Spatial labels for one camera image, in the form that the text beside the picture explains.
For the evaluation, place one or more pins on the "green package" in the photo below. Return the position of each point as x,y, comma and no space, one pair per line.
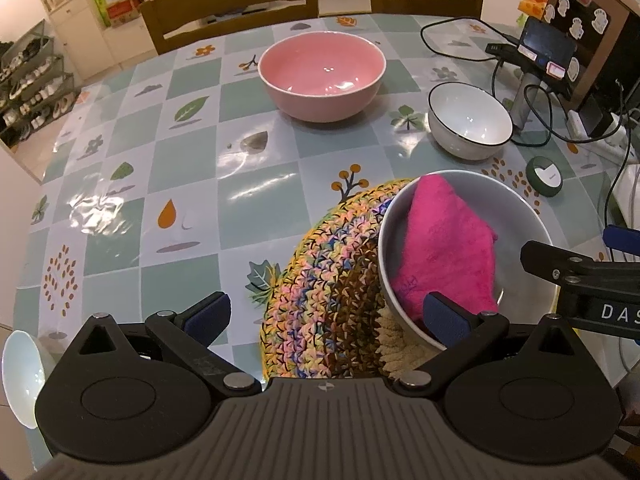
99,0

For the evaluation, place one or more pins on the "black power adapter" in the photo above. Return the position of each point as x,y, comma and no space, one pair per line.
597,115

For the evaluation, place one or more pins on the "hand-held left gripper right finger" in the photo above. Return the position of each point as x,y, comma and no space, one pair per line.
445,317

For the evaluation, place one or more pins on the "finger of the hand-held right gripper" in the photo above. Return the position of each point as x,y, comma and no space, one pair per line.
550,262
622,242

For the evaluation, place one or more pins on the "plain white bowl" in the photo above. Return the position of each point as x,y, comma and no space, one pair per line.
25,380

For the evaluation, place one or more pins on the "yellow orange toy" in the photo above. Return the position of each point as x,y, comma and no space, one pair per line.
532,5

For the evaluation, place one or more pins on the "white shelf cabinet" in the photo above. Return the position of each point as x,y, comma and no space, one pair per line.
75,25

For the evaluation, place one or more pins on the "white bowl with black rim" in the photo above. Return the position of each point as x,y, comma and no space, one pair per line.
467,117

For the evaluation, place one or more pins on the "multicolour crocheted mat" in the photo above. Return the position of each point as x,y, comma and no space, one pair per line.
325,285

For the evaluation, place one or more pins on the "checkered leaf print tablecloth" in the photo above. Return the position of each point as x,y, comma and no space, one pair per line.
150,170

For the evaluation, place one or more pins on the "large pink bowl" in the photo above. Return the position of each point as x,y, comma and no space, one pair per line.
320,65

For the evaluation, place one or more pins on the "round green desk gadget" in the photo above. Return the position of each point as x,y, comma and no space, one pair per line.
545,186

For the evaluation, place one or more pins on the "grey bowl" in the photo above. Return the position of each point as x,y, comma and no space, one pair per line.
520,225

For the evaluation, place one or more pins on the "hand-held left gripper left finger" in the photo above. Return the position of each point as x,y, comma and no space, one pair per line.
210,315

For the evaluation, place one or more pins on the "wide wooden chair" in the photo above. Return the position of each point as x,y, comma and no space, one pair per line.
225,5

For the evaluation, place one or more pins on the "cardboard board with white stickers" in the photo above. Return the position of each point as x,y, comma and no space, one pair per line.
600,5

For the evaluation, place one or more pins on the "pink cloth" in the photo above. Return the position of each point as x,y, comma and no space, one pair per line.
440,240

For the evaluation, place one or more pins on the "black camera with screen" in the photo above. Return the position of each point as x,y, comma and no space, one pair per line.
545,45

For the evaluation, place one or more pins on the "cream fringed mat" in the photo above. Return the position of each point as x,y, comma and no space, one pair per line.
395,355

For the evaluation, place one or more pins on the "grey camera stand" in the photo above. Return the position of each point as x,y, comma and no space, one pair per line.
525,102

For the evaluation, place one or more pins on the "metal shoe rack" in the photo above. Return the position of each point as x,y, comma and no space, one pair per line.
30,95

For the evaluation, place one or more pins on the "white power strip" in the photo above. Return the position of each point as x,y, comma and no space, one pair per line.
612,145

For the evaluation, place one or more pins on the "red cardboard box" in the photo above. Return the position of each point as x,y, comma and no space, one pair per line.
125,10

